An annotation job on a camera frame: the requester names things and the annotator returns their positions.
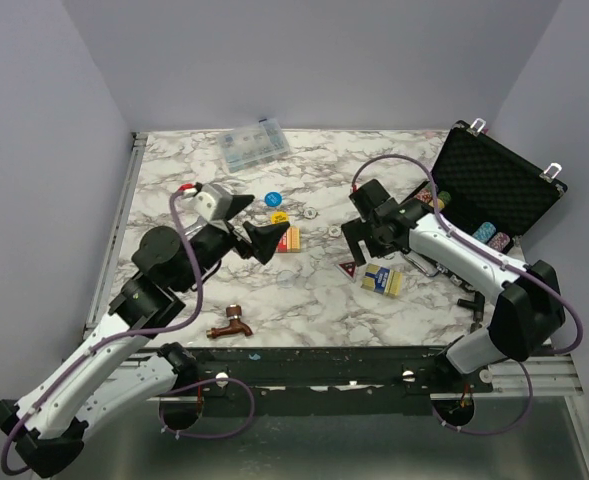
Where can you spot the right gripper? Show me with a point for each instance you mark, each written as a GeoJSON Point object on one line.
{"type": "Point", "coordinates": [355, 231]}

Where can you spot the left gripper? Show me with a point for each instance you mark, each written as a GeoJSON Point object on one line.
{"type": "Point", "coordinates": [266, 237]}

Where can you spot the yellow big blind button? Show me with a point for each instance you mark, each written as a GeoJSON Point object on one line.
{"type": "Point", "coordinates": [279, 217]}

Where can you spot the blue small blind button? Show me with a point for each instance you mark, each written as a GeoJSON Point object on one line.
{"type": "Point", "coordinates": [273, 199]}

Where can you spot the red triangular dealer button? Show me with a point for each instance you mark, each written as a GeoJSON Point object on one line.
{"type": "Point", "coordinates": [348, 268]}

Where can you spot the red playing card deck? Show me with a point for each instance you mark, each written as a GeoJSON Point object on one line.
{"type": "Point", "coordinates": [290, 242]}

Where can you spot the blue playing card deck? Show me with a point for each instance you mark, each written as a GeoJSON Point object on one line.
{"type": "Point", "coordinates": [382, 280]}

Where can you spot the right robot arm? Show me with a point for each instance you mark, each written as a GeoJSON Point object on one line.
{"type": "Point", "coordinates": [525, 298]}

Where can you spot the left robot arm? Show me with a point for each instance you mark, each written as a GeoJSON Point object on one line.
{"type": "Point", "coordinates": [46, 429]}

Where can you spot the silver wrench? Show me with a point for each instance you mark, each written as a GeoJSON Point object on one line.
{"type": "Point", "coordinates": [194, 228]}

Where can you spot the clear plastic disc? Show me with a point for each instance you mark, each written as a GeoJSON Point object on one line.
{"type": "Point", "coordinates": [286, 279]}

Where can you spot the clear plastic organizer box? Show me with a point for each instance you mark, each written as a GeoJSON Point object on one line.
{"type": "Point", "coordinates": [252, 145]}

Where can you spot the brown faucet tap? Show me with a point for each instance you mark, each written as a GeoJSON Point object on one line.
{"type": "Point", "coordinates": [235, 326]}

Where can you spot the black poker chip case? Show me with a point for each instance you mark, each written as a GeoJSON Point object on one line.
{"type": "Point", "coordinates": [487, 183]}

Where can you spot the black pipe fitting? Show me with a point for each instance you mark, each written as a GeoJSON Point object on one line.
{"type": "Point", "coordinates": [476, 306]}

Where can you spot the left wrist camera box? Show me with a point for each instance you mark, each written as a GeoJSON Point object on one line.
{"type": "Point", "coordinates": [209, 201]}

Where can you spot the aluminium frame rail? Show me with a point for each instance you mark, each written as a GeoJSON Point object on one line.
{"type": "Point", "coordinates": [109, 264]}

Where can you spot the black mounting rail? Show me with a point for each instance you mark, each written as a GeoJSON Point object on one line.
{"type": "Point", "coordinates": [325, 381]}

